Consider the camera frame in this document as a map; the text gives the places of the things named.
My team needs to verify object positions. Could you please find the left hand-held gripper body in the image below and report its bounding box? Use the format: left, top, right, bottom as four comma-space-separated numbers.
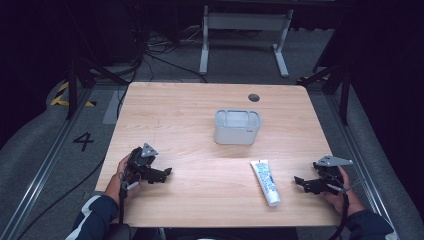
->
126, 142, 160, 184

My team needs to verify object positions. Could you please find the white plastic storage box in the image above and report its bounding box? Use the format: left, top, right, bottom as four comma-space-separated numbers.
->
213, 108, 263, 146

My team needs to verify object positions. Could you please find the person's left hand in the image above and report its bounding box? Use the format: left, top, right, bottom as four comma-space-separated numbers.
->
105, 153, 142, 205

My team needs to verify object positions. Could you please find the right hand-held gripper cable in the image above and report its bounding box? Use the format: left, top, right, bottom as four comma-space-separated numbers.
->
328, 171, 363, 240

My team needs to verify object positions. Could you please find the white toothpaste tube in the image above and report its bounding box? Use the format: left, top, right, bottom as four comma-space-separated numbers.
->
249, 159, 282, 208

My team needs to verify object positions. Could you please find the black metal stand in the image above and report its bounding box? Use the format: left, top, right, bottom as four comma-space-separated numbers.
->
295, 58, 352, 127
64, 54, 130, 121

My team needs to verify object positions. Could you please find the white metal desk frame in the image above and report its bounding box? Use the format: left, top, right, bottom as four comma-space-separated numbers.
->
198, 4, 295, 79

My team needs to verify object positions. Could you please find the yellow black floor tape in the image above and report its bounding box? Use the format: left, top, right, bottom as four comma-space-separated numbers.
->
49, 81, 98, 108

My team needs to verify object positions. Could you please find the bundle of black cables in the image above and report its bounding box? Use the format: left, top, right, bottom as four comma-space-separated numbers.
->
131, 28, 209, 84

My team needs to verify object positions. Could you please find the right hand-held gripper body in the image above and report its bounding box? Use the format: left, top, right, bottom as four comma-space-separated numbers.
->
312, 155, 354, 195

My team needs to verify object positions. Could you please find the left hand-held gripper cable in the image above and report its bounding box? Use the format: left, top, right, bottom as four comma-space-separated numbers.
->
117, 171, 140, 225

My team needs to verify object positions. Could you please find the hand-held gripper cable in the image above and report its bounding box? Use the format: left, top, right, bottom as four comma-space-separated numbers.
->
328, 171, 363, 240
117, 171, 140, 225

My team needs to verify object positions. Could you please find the black floor cable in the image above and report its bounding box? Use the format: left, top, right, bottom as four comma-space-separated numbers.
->
15, 155, 107, 240

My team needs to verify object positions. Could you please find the person's right hand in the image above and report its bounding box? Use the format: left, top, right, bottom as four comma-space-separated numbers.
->
320, 165, 366, 216

